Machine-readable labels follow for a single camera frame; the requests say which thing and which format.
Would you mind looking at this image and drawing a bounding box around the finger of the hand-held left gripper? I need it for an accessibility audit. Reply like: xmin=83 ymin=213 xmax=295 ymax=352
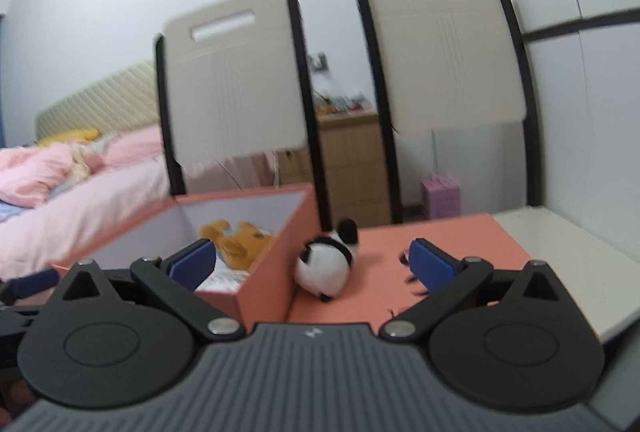
xmin=0 ymin=268 xmax=62 ymax=304

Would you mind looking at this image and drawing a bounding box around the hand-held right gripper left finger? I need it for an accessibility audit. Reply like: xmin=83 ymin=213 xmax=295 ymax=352
xmin=42 ymin=238 xmax=247 ymax=339

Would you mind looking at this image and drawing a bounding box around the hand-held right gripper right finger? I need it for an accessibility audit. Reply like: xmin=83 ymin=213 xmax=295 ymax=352
xmin=379 ymin=238 xmax=581 ymax=341

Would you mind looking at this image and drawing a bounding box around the pink storage box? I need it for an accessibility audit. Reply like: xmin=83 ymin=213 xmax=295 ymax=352
xmin=50 ymin=185 xmax=323 ymax=334

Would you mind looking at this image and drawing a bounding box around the panda plush toy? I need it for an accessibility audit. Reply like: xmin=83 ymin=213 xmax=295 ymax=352
xmin=292 ymin=218 xmax=362 ymax=303

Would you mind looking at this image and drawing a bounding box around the white desktop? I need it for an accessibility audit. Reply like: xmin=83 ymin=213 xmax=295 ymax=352
xmin=492 ymin=205 xmax=640 ymax=432

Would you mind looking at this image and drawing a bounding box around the pink box lid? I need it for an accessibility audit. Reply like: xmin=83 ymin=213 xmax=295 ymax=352
xmin=286 ymin=212 xmax=536 ymax=329

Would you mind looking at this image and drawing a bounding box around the white printed paper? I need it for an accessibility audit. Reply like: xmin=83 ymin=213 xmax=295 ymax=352
xmin=196 ymin=268 xmax=249 ymax=296

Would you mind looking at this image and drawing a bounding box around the orange plush toy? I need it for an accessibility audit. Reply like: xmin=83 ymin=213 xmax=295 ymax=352
xmin=199 ymin=221 xmax=276 ymax=271

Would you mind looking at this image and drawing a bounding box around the small pink box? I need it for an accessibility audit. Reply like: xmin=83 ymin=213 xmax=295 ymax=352
xmin=421 ymin=175 xmax=461 ymax=218

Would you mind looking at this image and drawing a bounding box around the pink bed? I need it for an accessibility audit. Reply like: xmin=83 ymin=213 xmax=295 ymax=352
xmin=0 ymin=125 xmax=177 ymax=280

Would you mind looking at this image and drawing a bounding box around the wooden nightstand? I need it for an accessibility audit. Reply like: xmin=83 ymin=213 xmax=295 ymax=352
xmin=272 ymin=109 xmax=393 ymax=229

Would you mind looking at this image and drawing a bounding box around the yellow pillow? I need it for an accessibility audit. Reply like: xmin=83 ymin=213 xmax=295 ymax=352
xmin=37 ymin=127 xmax=102 ymax=147

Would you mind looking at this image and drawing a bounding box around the beige padded headboard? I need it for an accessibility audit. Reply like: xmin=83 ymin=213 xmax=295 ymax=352
xmin=35 ymin=61 xmax=162 ymax=146

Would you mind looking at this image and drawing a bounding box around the beige chair with black frame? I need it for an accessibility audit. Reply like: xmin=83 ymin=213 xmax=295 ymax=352
xmin=153 ymin=0 xmax=332 ymax=233
xmin=355 ymin=0 xmax=544 ymax=226

